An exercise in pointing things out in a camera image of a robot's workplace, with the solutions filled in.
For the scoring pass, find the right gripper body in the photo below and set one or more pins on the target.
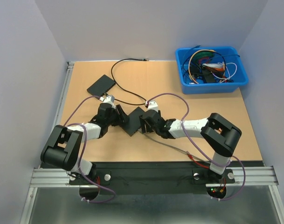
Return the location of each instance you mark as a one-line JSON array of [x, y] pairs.
[[155, 129]]

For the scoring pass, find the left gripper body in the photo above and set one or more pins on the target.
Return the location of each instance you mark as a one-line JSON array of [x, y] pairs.
[[114, 118]]

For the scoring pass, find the black network switch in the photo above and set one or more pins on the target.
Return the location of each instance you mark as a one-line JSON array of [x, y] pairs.
[[134, 124], [101, 86]]

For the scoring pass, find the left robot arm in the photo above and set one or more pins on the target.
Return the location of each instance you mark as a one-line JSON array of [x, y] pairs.
[[63, 145]]

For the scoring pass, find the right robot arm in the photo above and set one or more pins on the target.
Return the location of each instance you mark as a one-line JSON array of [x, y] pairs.
[[217, 131]]

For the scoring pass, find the blue plastic bin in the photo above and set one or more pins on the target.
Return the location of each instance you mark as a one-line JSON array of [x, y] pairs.
[[210, 70]]

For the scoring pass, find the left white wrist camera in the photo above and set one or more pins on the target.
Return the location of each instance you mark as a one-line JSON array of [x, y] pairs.
[[107, 99]]

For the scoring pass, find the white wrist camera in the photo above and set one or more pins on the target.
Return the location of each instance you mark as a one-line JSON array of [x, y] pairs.
[[107, 99], [151, 105]]

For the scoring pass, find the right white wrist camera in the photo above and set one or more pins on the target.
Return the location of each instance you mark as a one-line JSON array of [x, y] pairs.
[[151, 105]]

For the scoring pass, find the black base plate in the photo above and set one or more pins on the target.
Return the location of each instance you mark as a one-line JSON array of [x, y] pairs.
[[149, 178]]

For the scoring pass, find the aluminium frame rail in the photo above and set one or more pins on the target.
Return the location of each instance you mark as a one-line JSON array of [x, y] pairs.
[[57, 178]]

